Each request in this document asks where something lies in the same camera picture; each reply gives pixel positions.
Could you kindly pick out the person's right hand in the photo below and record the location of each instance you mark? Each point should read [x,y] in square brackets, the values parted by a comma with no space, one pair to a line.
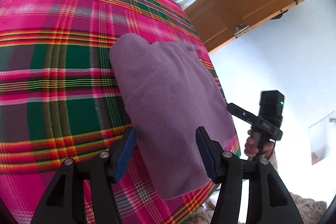
[251,150]

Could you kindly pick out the metal door handle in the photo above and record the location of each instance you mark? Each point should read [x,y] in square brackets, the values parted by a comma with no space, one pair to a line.
[240,29]

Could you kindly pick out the orange wooden door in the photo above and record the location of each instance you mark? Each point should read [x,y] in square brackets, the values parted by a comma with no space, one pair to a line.
[216,20]

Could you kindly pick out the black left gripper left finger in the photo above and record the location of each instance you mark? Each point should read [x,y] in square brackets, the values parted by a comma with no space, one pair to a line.
[115,160]

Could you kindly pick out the pink plaid bed sheet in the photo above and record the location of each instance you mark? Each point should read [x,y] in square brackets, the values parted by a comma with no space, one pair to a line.
[61,111]

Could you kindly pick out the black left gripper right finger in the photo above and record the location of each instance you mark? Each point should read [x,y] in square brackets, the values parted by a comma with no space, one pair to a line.
[269,200]

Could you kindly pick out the purple fleece garment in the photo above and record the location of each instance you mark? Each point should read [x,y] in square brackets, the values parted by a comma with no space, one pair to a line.
[168,93]

